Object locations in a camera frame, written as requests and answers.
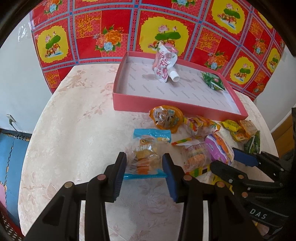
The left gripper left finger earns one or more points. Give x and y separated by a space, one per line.
60 219

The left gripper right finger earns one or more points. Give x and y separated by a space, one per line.
209 212

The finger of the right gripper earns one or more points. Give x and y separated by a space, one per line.
262 160
238 179

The purple snack tin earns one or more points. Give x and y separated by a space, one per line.
219 149

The orange cracker sleeve pack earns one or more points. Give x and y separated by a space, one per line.
246 130

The rainbow-edged clear snack bag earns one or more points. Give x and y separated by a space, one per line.
197 158

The yellow-red striped candy bag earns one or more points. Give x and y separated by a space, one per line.
200 126

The small green pea packet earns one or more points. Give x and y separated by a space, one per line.
213 81

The orange jelly cup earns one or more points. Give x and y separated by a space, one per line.
166 117

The blue-edged clear candy bag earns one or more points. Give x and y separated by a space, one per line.
144 157

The peach jelly drink pouch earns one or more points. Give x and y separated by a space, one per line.
164 63

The large green pea packet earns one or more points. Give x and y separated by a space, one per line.
253 144

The yellow cake snack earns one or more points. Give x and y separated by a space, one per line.
217 181

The right hand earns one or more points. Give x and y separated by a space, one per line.
264 230

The blue foam floor mat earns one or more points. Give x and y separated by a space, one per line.
13 150

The pink shallow cardboard box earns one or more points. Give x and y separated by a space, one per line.
136 89

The white wall outlet with cord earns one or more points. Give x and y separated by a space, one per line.
14 124

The red floral patterned wall cloth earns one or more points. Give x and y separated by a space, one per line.
228 36

